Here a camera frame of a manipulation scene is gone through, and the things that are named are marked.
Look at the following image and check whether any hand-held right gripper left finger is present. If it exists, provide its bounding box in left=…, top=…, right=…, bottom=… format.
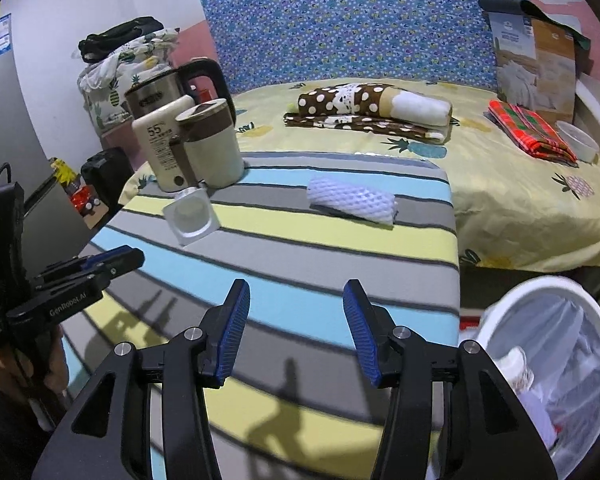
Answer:
left=32, top=278, right=252, bottom=480

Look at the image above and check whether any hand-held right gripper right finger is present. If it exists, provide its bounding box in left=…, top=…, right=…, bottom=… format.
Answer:
left=342, top=279, right=558, bottom=480

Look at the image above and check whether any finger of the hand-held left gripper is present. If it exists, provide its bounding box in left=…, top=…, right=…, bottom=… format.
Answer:
left=86, top=245, right=146, bottom=281
left=34, top=257, right=122, bottom=294

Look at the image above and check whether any white trash bin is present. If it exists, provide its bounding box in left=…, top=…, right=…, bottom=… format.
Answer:
left=460, top=275, right=600, bottom=480

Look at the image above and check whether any clear plastic bin liner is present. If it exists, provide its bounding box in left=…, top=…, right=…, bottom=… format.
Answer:
left=500, top=290, right=600, bottom=461

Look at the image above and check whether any person's left forearm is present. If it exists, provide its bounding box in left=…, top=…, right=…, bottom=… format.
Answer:
left=0, top=385, right=56, bottom=480

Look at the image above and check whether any person's left hand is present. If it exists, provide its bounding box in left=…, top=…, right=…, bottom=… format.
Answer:
left=0, top=327, right=67, bottom=404

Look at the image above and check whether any small red item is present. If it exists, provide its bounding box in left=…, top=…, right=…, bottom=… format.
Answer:
left=70, top=185, right=106, bottom=218

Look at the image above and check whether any clear square plastic lid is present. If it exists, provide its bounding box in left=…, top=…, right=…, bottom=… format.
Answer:
left=162, top=187, right=221, bottom=247

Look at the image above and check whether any striped table cloth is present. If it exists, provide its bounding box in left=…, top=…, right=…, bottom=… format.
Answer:
left=55, top=150, right=463, bottom=480

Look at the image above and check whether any black box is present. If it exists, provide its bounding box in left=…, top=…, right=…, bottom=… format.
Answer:
left=80, top=147, right=133, bottom=208

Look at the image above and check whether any yellow packet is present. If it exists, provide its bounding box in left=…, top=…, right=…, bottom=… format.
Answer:
left=50, top=157, right=81, bottom=191

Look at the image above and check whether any beige rectangular box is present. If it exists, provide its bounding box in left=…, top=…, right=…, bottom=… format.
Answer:
left=131, top=95, right=196, bottom=193

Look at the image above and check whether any white foam net sleeve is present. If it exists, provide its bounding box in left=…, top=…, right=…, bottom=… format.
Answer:
left=306, top=176, right=398, bottom=226

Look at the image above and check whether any beige and brown mug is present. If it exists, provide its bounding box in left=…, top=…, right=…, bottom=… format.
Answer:
left=174, top=99, right=245, bottom=190

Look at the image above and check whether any pineapple print fabric bag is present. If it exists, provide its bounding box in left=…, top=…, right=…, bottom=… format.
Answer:
left=77, top=27, right=181, bottom=136

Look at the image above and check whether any grey refrigerator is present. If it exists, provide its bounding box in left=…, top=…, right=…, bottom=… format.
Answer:
left=0, top=12, right=91, bottom=271

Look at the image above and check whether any steel electric kettle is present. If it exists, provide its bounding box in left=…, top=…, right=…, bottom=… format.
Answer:
left=124, top=58, right=228, bottom=126

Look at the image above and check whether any bed with yellow sheet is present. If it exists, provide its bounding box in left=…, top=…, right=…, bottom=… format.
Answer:
left=117, top=80, right=600, bottom=273

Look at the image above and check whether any black bag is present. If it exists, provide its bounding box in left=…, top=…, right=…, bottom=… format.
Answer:
left=77, top=17, right=166, bottom=64

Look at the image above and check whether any brown polka dot blanket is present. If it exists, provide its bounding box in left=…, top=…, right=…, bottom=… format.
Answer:
left=282, top=82, right=453, bottom=146

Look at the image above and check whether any blue sticker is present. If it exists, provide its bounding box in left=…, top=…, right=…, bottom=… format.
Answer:
left=0, top=12, right=13, bottom=57

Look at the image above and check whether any red plaid cloth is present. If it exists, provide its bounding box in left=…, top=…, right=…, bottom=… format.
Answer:
left=487, top=100, right=580, bottom=167

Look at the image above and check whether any white bowl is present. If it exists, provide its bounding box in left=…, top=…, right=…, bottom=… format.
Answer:
left=555, top=120, right=600, bottom=163

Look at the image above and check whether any blue patterned headboard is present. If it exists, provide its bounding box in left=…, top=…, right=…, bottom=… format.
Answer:
left=197, top=0, right=531, bottom=96

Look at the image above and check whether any cardboard bedding package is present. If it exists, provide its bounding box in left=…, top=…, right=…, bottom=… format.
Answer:
left=489, top=7, right=578, bottom=126

